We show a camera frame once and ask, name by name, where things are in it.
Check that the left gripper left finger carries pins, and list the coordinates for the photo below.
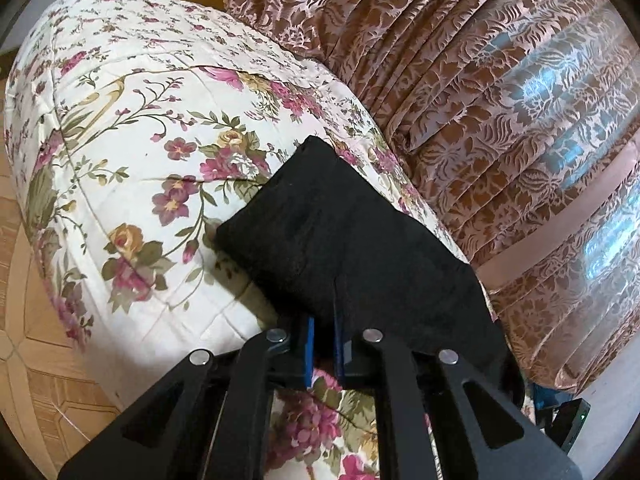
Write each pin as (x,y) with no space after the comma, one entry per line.
(207,418)

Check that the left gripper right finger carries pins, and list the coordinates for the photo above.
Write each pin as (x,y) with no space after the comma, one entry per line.
(437,417)

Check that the black embroidered pants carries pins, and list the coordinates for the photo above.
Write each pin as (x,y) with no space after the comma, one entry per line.
(321,244)

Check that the blue cloth behind bed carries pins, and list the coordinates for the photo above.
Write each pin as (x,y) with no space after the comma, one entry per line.
(544,397)

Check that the black device green light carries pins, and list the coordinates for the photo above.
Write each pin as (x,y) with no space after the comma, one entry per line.
(565,423)

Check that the floral quilt bedspread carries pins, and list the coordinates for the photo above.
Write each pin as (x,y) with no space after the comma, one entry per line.
(133,129)

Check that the pink brown floral curtain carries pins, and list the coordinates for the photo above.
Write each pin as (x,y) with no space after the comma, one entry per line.
(518,123)

